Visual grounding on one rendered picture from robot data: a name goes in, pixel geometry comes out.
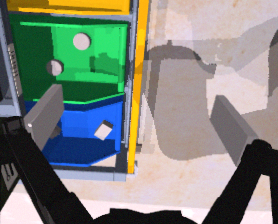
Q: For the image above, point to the grey metal shelf frame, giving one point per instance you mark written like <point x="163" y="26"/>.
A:
<point x="10" y="83"/>

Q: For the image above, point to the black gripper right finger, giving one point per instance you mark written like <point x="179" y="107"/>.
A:
<point x="251" y="156"/>

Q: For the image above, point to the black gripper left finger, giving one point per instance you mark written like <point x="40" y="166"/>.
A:
<point x="51" y="199"/>

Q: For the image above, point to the yellow bar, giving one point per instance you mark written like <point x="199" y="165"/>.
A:
<point x="141" y="33"/>

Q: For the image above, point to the blue open bin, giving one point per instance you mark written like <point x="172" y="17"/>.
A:
<point x="76" y="144"/>

